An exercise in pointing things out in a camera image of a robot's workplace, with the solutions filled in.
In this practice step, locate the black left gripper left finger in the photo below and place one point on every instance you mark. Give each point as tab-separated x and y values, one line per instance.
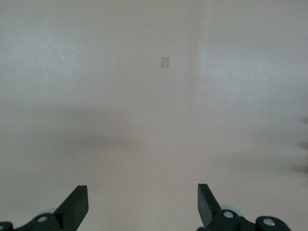
72	211

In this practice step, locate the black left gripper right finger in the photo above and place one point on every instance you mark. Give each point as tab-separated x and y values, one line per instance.
211	209

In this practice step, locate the small brown tape square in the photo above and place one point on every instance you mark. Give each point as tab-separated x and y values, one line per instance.
165	62

